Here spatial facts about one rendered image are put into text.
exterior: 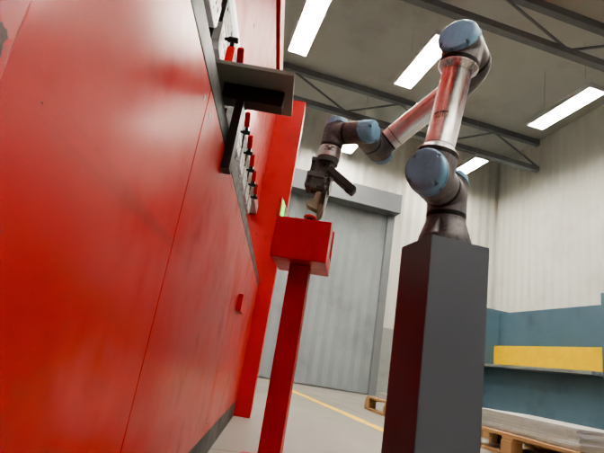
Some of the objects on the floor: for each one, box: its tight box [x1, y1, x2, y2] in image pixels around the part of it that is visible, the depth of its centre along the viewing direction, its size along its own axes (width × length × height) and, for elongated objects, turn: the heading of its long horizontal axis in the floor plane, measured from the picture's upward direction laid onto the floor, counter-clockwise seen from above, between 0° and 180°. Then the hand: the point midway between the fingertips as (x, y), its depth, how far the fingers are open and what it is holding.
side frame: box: [234, 100, 306, 418], centre depth 333 cm, size 25×85×230 cm, turn 121°
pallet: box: [481, 426, 585, 453], centre depth 327 cm, size 120×82×14 cm
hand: (320, 217), depth 146 cm, fingers closed
